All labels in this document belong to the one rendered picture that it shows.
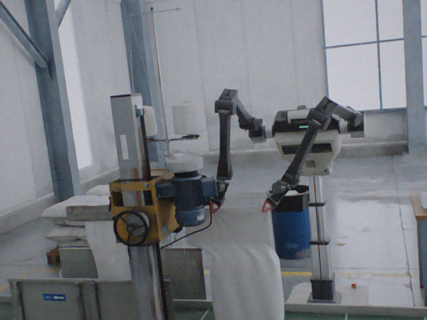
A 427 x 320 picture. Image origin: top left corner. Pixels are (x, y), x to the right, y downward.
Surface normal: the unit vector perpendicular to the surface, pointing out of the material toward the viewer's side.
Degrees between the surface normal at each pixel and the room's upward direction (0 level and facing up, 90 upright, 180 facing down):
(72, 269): 90
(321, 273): 90
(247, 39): 90
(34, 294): 90
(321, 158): 130
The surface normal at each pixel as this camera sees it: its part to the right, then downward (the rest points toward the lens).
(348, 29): -0.28, 0.18
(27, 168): 0.96, -0.05
